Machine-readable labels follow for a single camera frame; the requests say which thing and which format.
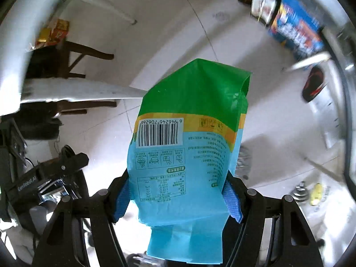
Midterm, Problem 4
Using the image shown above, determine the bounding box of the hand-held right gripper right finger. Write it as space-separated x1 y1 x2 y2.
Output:
222 176 323 267

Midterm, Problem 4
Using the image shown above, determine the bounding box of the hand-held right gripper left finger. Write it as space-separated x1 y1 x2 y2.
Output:
32 170 132 267

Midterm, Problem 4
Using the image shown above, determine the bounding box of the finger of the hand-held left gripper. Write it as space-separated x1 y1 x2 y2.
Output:
36 146 89 182

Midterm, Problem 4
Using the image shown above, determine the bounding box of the green blue snack bag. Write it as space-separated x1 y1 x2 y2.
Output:
127 58 252 265

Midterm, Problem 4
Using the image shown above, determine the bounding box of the grey fuzzy slipper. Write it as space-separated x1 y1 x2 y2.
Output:
236 147 252 178

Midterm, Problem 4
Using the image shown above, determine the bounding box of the small metal dumbbell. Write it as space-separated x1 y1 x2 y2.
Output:
291 182 309 201

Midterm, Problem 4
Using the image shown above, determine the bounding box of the small yellow item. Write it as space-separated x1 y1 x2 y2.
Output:
310 184 323 205

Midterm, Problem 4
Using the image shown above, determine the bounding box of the red yellow packet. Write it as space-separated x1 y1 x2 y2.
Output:
35 19 70 48

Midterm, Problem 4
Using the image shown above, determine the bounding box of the black red slipper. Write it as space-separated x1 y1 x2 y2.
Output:
303 66 324 103

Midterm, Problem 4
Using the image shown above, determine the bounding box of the white metal rod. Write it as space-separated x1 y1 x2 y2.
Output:
284 51 331 71

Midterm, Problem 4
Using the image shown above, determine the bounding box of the blue printed box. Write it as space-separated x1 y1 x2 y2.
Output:
268 0 326 59

